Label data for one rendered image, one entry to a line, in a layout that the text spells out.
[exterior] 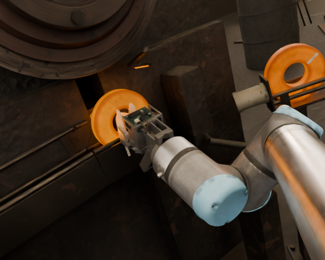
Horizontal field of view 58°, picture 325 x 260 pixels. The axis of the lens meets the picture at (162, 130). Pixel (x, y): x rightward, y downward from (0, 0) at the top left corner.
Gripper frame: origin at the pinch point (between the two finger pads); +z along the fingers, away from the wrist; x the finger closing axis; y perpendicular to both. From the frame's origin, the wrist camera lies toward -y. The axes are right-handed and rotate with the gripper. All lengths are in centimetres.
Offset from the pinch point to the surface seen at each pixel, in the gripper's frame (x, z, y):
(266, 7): -225, 127, -55
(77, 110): 8.2, 7.5, 2.6
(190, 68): -21.8, -1.1, 6.0
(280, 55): -41.3, -14.6, 7.2
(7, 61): 18.5, 3.3, 21.3
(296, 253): -42, -35, -66
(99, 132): 6.8, -1.2, -0.1
